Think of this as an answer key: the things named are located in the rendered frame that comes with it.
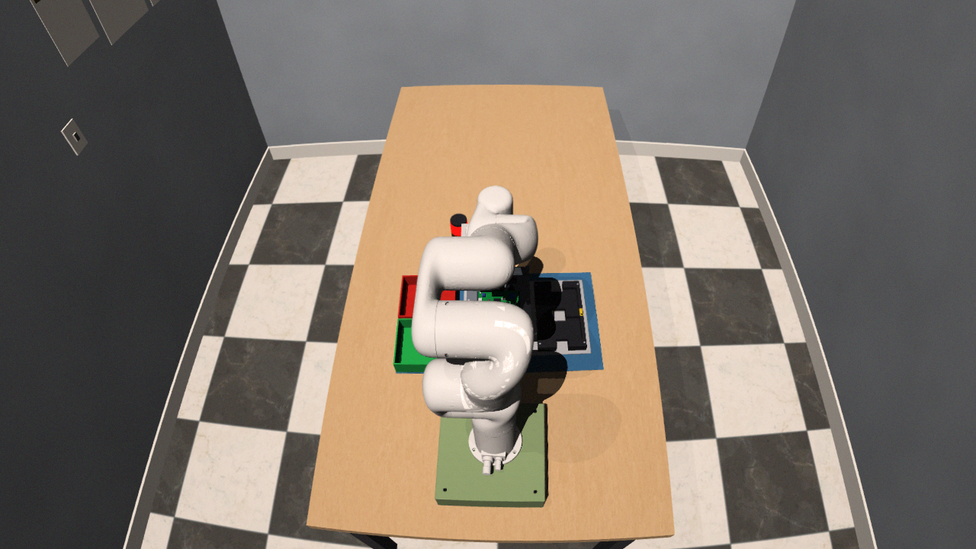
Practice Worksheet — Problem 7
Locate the green open-top bin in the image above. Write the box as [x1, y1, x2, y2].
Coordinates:
[393, 319, 434, 372]

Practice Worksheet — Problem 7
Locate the red bin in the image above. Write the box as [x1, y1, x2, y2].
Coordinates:
[398, 275, 457, 319]

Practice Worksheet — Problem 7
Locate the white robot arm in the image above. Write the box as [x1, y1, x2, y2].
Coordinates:
[412, 186, 538, 475]

